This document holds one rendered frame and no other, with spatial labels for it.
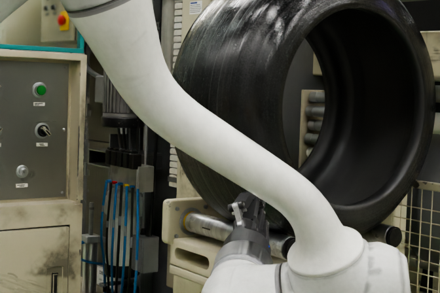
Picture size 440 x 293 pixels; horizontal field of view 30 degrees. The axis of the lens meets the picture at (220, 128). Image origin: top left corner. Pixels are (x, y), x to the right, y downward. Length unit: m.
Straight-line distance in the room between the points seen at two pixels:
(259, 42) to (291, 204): 0.53
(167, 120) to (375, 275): 0.33
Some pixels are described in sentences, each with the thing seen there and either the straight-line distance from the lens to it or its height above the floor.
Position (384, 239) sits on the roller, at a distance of 1.75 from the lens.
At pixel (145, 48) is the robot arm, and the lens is 0.95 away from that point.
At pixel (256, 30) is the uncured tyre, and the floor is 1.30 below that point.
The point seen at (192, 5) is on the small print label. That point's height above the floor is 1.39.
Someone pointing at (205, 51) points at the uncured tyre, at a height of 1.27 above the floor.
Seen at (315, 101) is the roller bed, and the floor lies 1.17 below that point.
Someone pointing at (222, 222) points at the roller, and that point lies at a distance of 1.71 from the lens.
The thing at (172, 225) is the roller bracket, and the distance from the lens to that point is 1.80.
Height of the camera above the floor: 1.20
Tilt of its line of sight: 3 degrees down
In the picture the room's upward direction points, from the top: 2 degrees clockwise
